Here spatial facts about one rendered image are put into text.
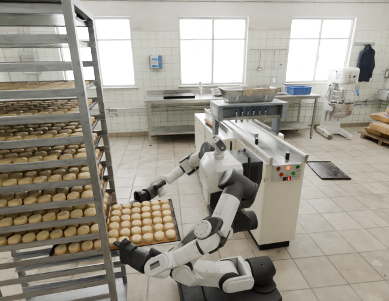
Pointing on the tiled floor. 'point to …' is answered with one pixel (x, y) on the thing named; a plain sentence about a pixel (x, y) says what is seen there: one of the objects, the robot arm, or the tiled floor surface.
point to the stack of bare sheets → (327, 170)
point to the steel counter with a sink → (157, 97)
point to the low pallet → (377, 138)
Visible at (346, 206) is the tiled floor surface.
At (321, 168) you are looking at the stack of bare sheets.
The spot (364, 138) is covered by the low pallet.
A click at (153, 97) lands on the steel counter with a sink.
